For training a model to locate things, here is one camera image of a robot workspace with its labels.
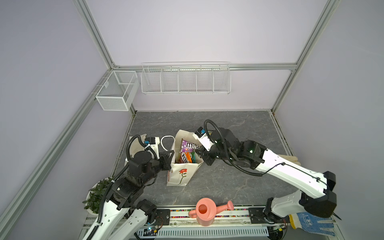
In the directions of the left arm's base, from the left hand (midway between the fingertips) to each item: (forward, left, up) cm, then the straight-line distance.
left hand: (174, 154), depth 66 cm
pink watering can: (-20, -13, -16) cm, 29 cm away
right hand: (0, -10, +2) cm, 10 cm away
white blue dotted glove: (-28, -64, -26) cm, 75 cm away
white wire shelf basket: (+53, -6, +4) cm, 54 cm away
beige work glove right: (+6, -70, -26) cm, 74 cm away
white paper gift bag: (-5, -2, -10) cm, 11 cm away
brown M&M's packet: (+1, -6, +5) cm, 8 cm away
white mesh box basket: (+53, +41, -4) cm, 67 cm away
